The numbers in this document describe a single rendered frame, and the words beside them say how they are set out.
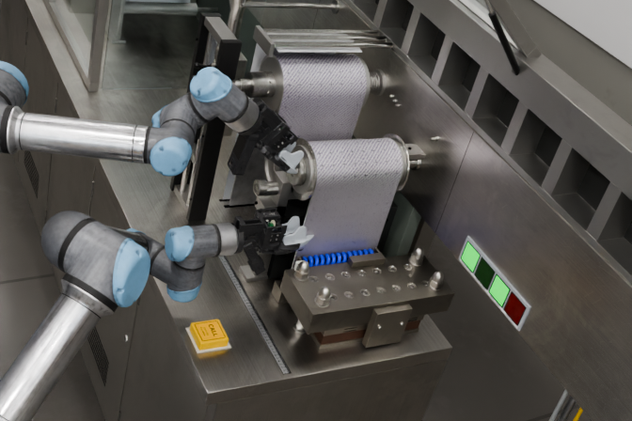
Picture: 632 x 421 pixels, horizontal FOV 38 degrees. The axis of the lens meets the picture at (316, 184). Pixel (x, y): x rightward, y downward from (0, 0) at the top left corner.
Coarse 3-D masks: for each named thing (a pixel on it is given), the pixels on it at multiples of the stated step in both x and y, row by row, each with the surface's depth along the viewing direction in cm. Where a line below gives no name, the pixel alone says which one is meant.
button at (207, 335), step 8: (208, 320) 216; (216, 320) 216; (192, 328) 213; (200, 328) 213; (208, 328) 214; (216, 328) 214; (200, 336) 211; (208, 336) 211; (216, 336) 212; (224, 336) 213; (200, 344) 209; (208, 344) 210; (216, 344) 212; (224, 344) 213
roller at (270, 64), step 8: (264, 64) 233; (272, 64) 230; (280, 72) 226; (368, 72) 237; (280, 80) 226; (368, 80) 237; (280, 88) 226; (368, 88) 237; (280, 96) 227; (368, 96) 238; (272, 104) 231
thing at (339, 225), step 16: (320, 208) 219; (336, 208) 222; (352, 208) 224; (368, 208) 226; (384, 208) 229; (304, 224) 220; (320, 224) 222; (336, 224) 225; (352, 224) 227; (368, 224) 230; (384, 224) 233; (320, 240) 226; (336, 240) 228; (352, 240) 231; (368, 240) 234; (304, 256) 227
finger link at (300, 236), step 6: (300, 228) 218; (288, 234) 217; (294, 234) 218; (300, 234) 219; (306, 234) 220; (312, 234) 223; (282, 240) 218; (288, 240) 218; (294, 240) 219; (300, 240) 220; (306, 240) 220; (300, 246) 220
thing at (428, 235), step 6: (420, 222) 262; (420, 228) 262; (426, 228) 262; (420, 234) 263; (426, 234) 264; (432, 234) 265; (414, 240) 265; (420, 240) 264; (426, 240) 265; (432, 240) 267; (414, 246) 265; (420, 246) 266; (426, 246) 267; (408, 252) 268; (426, 252) 269
